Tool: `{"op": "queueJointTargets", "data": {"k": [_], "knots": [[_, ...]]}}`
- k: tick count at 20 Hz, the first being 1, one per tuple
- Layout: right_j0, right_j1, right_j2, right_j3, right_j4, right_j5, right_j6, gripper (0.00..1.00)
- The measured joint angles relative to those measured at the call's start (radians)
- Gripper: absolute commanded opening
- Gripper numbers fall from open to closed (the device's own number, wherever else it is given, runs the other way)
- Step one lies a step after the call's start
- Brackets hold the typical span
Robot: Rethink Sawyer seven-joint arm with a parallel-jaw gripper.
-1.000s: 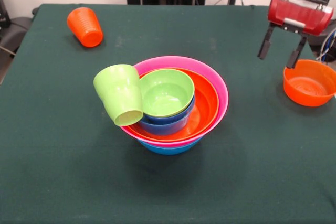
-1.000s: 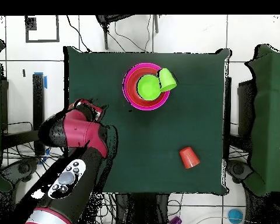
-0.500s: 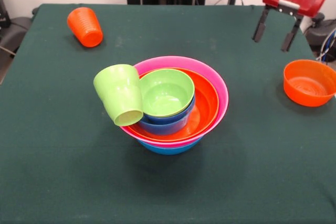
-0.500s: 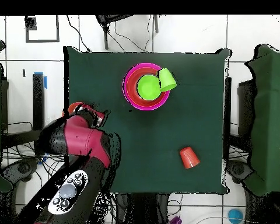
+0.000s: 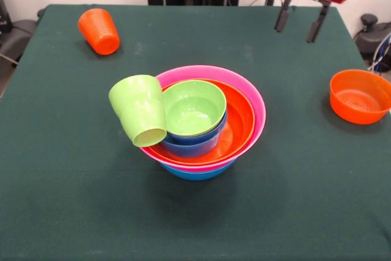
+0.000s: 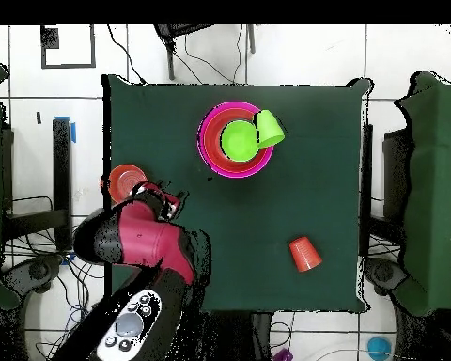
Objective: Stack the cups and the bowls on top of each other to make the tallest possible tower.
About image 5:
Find small green bowl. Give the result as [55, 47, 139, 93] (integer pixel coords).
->
[162, 79, 227, 138]

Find large blue bowl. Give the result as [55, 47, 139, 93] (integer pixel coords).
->
[160, 161, 236, 182]

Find green cup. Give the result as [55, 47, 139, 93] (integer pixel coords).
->
[108, 74, 168, 148]

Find small light blue bowl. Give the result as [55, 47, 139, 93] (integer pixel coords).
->
[160, 126, 227, 158]

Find grey wheeled base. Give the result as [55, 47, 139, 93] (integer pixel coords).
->
[353, 13, 391, 62]
[0, 19, 39, 60]

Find orange cup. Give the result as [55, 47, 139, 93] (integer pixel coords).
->
[78, 8, 121, 56]

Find large orange bowl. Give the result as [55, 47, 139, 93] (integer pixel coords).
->
[148, 79, 256, 166]

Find dark green tablecloth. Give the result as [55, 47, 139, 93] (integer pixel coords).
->
[0, 4, 391, 261]

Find small orange bowl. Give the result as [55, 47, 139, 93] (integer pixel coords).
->
[329, 69, 391, 125]

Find tangled cable bundle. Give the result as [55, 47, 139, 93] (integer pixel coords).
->
[367, 35, 391, 74]

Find large pink bowl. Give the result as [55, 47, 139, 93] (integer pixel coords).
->
[139, 65, 267, 174]

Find small dark blue bowl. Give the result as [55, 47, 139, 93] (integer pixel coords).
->
[167, 111, 228, 145]

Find black equipment box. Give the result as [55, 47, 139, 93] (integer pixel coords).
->
[0, 0, 13, 34]

